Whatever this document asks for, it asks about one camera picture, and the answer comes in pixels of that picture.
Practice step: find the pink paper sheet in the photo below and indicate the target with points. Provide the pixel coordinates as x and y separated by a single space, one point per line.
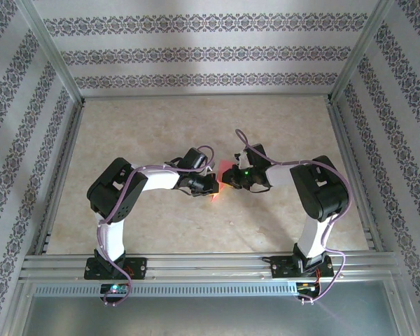
224 165

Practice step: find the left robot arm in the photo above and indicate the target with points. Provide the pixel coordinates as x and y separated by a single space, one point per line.
115 189

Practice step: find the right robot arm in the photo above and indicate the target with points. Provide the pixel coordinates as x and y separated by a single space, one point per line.
322 189

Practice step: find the grey metal sheet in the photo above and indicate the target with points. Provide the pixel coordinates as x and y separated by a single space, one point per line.
210 318

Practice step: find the circuit board with green light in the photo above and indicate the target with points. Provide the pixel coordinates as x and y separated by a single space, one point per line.
115 288

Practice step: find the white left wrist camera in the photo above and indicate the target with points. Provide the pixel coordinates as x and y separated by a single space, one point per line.
207 171

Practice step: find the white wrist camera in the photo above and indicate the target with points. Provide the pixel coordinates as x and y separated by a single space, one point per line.
207 171
244 160

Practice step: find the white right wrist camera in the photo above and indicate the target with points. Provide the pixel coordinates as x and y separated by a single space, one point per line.
244 160

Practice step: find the aluminium back rail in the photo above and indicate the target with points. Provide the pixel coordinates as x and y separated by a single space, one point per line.
206 95

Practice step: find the aluminium mounting rail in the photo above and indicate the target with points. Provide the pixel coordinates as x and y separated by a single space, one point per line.
210 266

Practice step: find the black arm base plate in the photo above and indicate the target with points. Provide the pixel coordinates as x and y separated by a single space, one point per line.
280 267
140 267

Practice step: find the aluminium side rail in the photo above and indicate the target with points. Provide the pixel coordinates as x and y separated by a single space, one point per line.
343 140
66 154

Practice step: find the aluminium frame post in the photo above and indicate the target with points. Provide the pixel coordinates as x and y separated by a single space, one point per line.
55 59
355 59

